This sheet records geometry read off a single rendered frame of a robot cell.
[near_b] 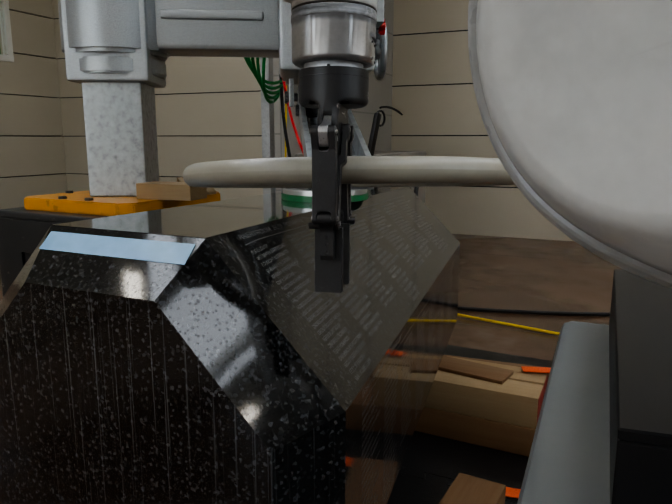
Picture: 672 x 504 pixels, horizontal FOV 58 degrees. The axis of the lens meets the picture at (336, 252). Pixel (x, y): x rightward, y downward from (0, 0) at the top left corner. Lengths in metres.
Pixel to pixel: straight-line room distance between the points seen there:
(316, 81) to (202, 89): 6.99
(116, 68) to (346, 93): 1.52
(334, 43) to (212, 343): 0.47
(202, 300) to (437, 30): 5.71
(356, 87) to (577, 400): 0.37
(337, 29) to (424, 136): 5.78
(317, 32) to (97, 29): 1.52
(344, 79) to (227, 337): 0.44
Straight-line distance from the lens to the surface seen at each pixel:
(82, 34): 2.13
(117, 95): 2.16
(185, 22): 2.15
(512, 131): 0.16
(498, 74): 0.16
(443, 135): 6.35
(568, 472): 0.36
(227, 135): 7.41
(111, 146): 2.16
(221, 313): 0.92
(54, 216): 2.07
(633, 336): 0.43
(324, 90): 0.64
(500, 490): 1.63
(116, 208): 1.94
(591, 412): 0.44
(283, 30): 1.45
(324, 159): 0.61
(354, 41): 0.64
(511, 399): 1.98
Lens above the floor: 0.97
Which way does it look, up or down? 11 degrees down
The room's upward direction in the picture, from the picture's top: straight up
